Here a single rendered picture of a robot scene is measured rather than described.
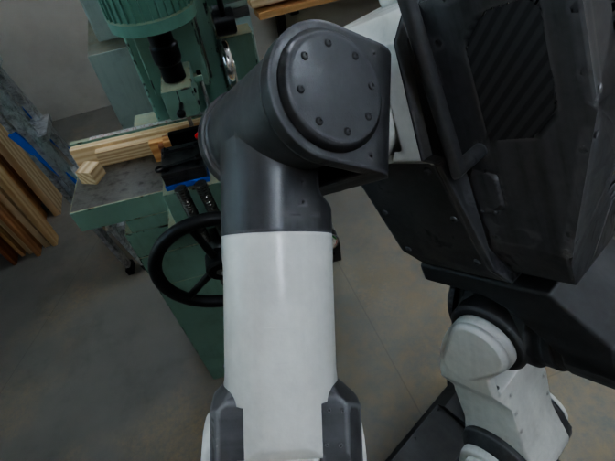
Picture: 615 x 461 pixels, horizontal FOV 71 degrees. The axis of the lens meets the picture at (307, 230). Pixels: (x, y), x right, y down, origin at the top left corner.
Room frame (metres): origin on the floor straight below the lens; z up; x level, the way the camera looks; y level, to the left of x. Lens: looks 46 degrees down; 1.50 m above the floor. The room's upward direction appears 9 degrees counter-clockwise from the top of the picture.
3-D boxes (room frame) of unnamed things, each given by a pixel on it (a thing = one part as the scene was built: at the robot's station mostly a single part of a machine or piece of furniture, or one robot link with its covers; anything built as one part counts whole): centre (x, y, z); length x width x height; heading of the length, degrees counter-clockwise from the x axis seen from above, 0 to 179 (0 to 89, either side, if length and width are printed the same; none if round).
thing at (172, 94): (0.97, 0.24, 1.03); 0.14 x 0.07 x 0.09; 7
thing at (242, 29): (1.15, 0.10, 1.02); 0.09 x 0.07 x 0.12; 97
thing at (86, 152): (0.97, 0.24, 0.92); 0.60 x 0.02 x 0.05; 97
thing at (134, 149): (0.96, 0.17, 0.92); 0.62 x 0.02 x 0.04; 97
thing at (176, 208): (0.76, 0.22, 0.91); 0.15 x 0.14 x 0.09; 97
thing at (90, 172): (0.87, 0.49, 0.92); 0.04 x 0.04 x 0.04; 72
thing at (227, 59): (1.10, 0.13, 1.02); 0.12 x 0.03 x 0.12; 7
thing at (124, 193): (0.84, 0.23, 0.87); 0.61 x 0.30 x 0.06; 97
